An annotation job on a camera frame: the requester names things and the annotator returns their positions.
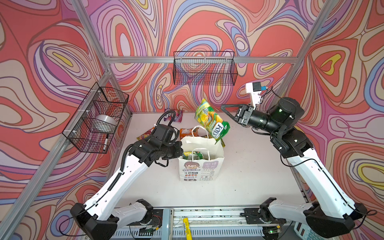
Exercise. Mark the yellow handled tool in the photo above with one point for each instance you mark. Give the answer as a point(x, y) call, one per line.
point(187, 229)

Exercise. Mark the black wire basket left wall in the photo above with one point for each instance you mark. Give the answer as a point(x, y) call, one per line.
point(80, 131)

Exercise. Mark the red orange Fox's candy bag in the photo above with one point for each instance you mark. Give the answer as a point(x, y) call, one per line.
point(146, 134)

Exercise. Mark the orange snack bag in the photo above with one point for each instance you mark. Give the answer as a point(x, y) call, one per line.
point(192, 132)

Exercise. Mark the green lemon candy bag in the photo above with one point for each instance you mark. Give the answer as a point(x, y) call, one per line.
point(194, 155)

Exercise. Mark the white calculator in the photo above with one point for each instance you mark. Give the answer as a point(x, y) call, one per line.
point(304, 232)

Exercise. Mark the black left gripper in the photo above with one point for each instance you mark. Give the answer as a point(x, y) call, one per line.
point(179, 150)

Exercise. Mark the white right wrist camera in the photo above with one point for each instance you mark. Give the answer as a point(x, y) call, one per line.
point(255, 90)

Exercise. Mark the black wire basket back wall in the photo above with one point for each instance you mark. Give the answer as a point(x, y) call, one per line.
point(204, 73)

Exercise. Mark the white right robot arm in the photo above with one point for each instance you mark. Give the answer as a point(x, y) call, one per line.
point(333, 213)

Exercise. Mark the black marker pen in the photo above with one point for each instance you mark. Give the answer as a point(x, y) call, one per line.
point(105, 146)

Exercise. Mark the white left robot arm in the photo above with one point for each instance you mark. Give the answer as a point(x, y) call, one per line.
point(99, 217)

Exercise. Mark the aluminium frame rail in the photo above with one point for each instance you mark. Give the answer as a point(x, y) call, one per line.
point(168, 60)

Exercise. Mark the black wire basket wall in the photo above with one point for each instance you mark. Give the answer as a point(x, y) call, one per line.
point(204, 73)
point(80, 131)

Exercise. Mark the purple Fox's candy bag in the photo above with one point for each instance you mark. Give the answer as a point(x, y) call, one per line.
point(177, 117)

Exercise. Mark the white printed paper bag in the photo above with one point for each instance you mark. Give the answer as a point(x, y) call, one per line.
point(201, 170)

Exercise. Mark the yellow green Fox's candy bag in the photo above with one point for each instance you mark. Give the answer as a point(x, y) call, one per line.
point(208, 118)

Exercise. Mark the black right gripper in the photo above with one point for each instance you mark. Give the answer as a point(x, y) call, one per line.
point(243, 112)

